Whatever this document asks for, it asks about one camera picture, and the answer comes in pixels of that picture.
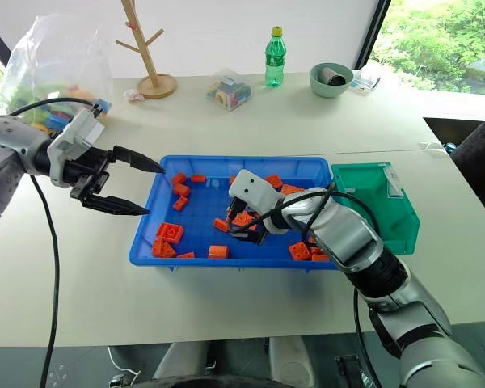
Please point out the green plastic bottle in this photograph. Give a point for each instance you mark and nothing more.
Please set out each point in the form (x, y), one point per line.
(275, 60)

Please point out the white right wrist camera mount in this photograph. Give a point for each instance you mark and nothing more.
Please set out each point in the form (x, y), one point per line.
(255, 195)

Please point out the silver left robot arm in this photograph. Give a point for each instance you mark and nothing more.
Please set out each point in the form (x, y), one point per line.
(4, 137)

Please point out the grey tape roll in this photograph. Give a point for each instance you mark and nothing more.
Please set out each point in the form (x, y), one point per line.
(333, 77)

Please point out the grey rounded shape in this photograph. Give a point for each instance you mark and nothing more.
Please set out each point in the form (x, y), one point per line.
(182, 359)
(291, 361)

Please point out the wooden mug tree stand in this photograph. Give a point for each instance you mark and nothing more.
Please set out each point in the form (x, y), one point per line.
(155, 83)

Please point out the clear box of colourful pieces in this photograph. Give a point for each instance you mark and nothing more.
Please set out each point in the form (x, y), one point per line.
(228, 93)

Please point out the black buckle clip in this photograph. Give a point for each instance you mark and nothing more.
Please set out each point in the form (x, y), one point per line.
(347, 369)

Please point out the clear bag of toy blocks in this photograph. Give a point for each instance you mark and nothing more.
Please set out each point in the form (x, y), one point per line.
(52, 68)

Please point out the small clear plastic box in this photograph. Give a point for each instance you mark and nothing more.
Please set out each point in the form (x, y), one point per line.
(365, 83)

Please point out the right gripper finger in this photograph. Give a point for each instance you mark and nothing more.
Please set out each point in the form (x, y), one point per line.
(250, 237)
(236, 206)

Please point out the blue plastic bin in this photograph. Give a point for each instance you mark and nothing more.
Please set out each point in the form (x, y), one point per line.
(202, 210)

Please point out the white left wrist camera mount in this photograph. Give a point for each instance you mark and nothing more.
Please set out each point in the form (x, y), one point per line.
(70, 141)

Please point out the green plastic bin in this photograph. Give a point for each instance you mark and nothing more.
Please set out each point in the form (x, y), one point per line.
(372, 214)

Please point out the orange toy brick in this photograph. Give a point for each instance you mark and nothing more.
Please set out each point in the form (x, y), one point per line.
(198, 178)
(178, 179)
(320, 257)
(292, 188)
(186, 255)
(231, 180)
(221, 224)
(163, 248)
(244, 221)
(182, 190)
(169, 231)
(180, 203)
(218, 251)
(274, 181)
(300, 250)

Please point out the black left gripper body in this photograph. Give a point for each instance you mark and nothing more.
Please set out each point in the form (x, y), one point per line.
(89, 167)

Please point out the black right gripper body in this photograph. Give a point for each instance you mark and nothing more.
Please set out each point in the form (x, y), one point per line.
(259, 226)

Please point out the pale green bowl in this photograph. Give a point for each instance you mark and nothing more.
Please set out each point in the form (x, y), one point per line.
(327, 89)

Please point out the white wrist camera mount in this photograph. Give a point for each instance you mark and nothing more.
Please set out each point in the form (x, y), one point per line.
(255, 195)
(70, 141)

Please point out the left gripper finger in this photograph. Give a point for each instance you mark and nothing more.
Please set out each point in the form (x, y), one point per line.
(115, 207)
(135, 161)

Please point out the small pink white wrapper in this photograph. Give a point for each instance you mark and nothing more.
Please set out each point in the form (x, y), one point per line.
(133, 95)

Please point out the black chair back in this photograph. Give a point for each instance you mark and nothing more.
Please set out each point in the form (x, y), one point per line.
(481, 161)

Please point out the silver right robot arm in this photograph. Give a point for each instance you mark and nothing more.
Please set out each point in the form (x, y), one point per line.
(347, 230)

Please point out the small blue black object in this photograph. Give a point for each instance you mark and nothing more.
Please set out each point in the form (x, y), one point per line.
(450, 147)

